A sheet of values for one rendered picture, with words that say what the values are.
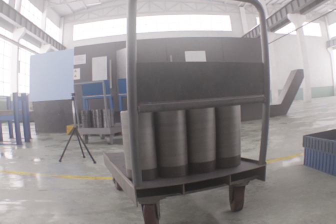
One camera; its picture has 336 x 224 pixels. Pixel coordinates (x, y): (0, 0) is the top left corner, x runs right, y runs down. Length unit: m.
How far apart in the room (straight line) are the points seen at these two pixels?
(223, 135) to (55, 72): 6.66
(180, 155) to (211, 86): 0.30
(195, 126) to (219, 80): 0.23
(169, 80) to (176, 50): 6.44
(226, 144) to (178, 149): 0.22
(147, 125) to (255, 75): 0.45
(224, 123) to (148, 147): 0.33
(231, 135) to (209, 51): 6.33
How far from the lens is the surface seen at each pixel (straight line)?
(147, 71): 1.07
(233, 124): 1.35
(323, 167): 2.07
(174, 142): 1.25
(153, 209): 1.28
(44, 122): 7.85
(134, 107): 1.05
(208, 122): 1.29
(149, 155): 1.23
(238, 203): 1.43
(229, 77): 1.18
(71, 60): 7.70
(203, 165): 1.31
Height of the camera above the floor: 0.55
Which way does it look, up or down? 2 degrees up
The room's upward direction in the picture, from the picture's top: 4 degrees counter-clockwise
